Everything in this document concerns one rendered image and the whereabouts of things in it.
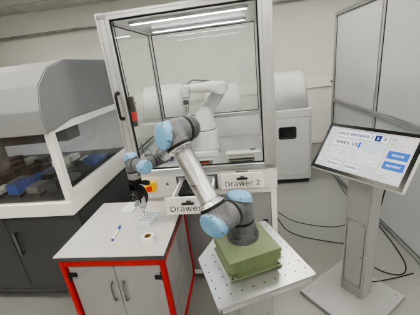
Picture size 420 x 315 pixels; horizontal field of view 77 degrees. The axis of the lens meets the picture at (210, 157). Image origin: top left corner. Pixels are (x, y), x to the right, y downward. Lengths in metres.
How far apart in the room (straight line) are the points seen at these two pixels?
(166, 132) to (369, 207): 1.28
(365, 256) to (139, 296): 1.40
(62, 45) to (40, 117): 3.92
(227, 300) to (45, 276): 1.74
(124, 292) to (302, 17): 4.63
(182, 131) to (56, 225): 1.39
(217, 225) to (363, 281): 1.32
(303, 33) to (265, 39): 3.46
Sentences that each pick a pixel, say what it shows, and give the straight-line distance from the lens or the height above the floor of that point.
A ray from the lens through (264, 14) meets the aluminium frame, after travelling 1.68.
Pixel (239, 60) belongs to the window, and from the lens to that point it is 1.67.
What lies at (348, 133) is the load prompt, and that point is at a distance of 1.80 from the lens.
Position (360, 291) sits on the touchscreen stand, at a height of 0.11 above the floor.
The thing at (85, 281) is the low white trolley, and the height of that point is 0.57.
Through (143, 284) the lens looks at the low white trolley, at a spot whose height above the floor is 0.54.
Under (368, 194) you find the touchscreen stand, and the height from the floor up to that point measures 0.83.
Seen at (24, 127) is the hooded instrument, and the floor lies 1.42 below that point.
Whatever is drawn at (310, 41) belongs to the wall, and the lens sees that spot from 5.13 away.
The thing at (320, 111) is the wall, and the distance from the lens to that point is 5.30.
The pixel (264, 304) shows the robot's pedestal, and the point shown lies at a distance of 1.50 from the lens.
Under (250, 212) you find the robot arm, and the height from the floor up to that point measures 1.01.
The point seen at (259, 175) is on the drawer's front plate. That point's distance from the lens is 1.79.
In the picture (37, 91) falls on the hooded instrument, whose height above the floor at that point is 1.60.
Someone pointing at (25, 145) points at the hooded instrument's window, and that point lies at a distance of 1.96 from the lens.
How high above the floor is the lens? 1.64
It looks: 19 degrees down
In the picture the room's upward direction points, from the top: 7 degrees counter-clockwise
